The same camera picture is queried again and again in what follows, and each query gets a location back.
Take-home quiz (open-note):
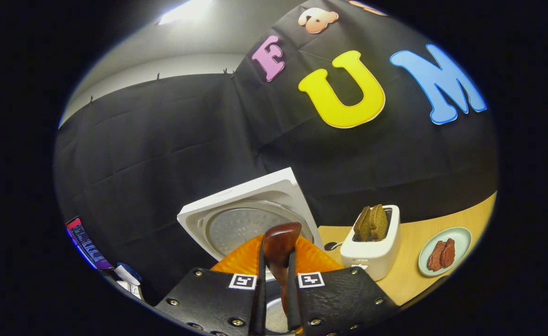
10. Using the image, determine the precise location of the brown wooden spoon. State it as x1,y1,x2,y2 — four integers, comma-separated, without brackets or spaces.
262,222,302,318

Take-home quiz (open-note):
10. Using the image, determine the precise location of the pale green plate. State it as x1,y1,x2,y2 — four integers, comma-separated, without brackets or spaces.
418,227,472,277

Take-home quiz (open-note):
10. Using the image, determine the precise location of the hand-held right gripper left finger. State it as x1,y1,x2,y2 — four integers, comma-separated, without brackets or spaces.
155,234,266,336

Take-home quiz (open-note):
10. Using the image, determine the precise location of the brown bread slice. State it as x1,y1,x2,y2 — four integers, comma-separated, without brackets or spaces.
352,206,372,242
370,204,389,241

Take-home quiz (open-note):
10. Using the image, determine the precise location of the white rice cooker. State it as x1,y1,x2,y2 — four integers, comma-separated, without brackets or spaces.
177,167,323,334

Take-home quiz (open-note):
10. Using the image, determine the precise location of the white toaster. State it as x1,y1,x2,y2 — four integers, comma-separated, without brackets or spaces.
340,204,401,281

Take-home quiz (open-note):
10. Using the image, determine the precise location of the black backdrop cloth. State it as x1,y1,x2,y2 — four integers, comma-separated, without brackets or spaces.
54,0,499,299

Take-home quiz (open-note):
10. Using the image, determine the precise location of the computer monitor screen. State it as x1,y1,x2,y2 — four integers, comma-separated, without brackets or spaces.
65,216,114,270

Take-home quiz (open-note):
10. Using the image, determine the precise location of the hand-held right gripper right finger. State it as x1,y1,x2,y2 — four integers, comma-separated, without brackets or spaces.
287,236,400,334

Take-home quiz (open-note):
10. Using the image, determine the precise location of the red meat slice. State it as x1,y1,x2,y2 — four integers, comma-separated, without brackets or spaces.
440,238,457,268
427,240,445,272

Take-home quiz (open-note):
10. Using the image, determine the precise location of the white paper sheet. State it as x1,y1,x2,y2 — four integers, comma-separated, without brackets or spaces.
114,263,144,301

